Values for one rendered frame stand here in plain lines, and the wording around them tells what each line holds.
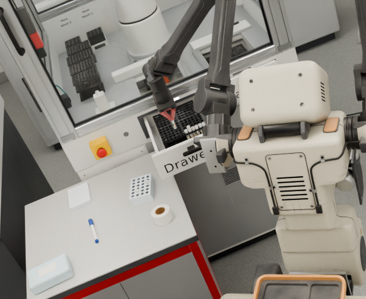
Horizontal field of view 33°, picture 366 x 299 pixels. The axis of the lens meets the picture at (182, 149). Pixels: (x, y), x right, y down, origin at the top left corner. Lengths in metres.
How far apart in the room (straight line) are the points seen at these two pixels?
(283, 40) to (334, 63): 1.75
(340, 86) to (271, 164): 2.46
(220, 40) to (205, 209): 1.20
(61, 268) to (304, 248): 0.84
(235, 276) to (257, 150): 1.48
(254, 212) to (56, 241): 1.00
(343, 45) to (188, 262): 2.59
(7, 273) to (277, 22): 1.48
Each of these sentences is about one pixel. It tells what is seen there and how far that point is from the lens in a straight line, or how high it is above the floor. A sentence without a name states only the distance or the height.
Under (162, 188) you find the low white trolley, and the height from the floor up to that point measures 0.76.
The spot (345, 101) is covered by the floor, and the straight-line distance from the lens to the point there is 3.86.
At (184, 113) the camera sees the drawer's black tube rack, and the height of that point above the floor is 0.90.
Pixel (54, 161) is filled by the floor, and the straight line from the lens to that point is 4.37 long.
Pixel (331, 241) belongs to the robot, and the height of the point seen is 0.86.
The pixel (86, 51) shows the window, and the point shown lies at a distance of 2.38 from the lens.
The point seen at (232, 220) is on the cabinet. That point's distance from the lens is 2.92.
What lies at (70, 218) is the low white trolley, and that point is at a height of 0.76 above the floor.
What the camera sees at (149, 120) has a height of 0.87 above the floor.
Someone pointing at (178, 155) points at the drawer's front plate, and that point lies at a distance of 2.25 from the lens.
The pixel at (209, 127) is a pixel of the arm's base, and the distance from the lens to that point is 1.71.
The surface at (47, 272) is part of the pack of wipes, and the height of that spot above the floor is 0.81.
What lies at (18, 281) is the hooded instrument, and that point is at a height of 0.53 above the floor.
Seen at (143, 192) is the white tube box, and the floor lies 0.80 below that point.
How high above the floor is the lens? 2.15
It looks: 34 degrees down
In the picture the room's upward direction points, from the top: 22 degrees counter-clockwise
